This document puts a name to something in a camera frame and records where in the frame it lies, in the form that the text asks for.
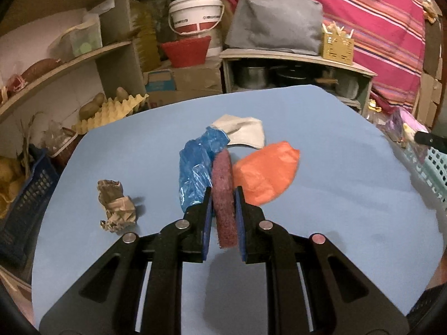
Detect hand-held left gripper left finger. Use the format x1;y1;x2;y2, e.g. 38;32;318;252
39;186;213;335

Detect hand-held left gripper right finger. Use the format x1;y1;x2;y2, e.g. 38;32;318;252
235;186;409;335

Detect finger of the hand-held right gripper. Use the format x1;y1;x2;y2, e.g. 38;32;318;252
414;131;447;146

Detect light blue plastic basket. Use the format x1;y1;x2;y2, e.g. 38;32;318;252
401;142;447;214

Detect maroon scouring pad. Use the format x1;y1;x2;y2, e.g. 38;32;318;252
211;150;240;250

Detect blue plastic bag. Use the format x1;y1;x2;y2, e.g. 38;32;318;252
178;126;230;214

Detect orange plastic bag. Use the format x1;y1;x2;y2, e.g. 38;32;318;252
232;141;301;207

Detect white crumpled cloth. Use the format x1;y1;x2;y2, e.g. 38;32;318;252
211;114;266;149

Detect crumpled brown paper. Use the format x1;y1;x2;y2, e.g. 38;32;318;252
97;179;139;233

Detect grey pot in cabinet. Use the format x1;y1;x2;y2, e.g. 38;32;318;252
334;73;359;99

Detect blue table cloth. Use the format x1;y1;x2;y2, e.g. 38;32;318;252
31;84;439;332

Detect pink striped cloth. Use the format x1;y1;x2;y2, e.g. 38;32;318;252
217;0;427;113

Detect yellow utensil holder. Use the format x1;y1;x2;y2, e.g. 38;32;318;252
320;22;355;65

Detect cardboard box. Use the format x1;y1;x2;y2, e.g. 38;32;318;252
142;64;223;108

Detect steel pot in cabinet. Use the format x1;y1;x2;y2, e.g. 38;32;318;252
237;63;270;90

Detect yellow egg tray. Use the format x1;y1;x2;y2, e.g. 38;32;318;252
71;92;149;134

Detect dark pan in cabinet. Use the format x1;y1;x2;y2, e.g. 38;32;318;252
273;66;315;88

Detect low white cabinet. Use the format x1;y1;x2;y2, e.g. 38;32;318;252
219;48;378;113

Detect brown wicker basket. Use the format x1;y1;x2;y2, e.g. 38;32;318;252
45;126;80;167

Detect red woven bowl basket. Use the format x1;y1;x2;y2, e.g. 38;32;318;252
160;35;212;68

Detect dark blue plastic crate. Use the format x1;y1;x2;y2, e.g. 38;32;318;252
0;144;61;270

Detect wooden shelf unit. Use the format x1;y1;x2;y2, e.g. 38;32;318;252
0;0;148;126

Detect grey cushion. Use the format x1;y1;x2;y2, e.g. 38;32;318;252
225;0;324;56

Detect large oil bottle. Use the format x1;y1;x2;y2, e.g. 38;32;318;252
130;0;162;73

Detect pile of yellow potatoes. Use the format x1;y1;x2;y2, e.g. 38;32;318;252
0;156;27;213

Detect white plastic bucket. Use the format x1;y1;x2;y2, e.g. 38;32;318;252
168;0;225;36

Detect clear plastic container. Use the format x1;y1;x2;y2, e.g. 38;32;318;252
48;20;104;61

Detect sweet potato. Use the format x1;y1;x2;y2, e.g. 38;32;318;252
20;58;62;83

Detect cardboard wall panels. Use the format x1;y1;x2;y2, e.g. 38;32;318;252
417;16;445;128

